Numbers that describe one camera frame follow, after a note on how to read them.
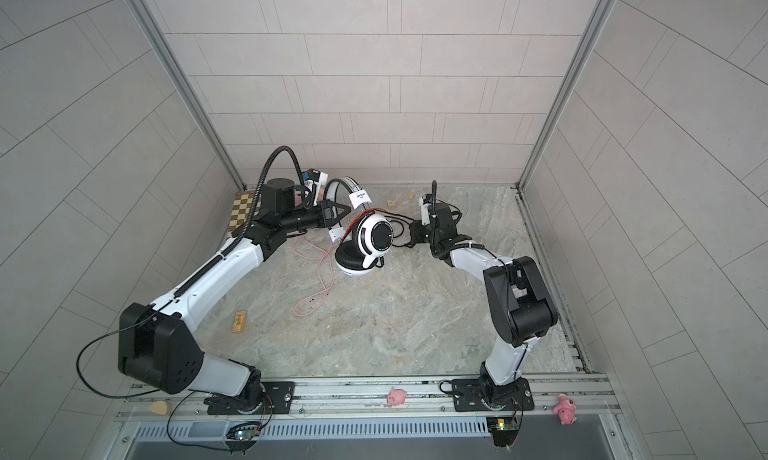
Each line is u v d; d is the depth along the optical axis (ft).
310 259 3.17
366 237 1.99
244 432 2.10
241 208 3.45
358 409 2.32
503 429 2.23
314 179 2.28
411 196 3.66
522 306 1.56
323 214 2.19
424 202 2.73
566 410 2.22
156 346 1.32
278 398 2.33
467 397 2.33
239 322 2.67
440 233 2.38
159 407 2.26
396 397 2.30
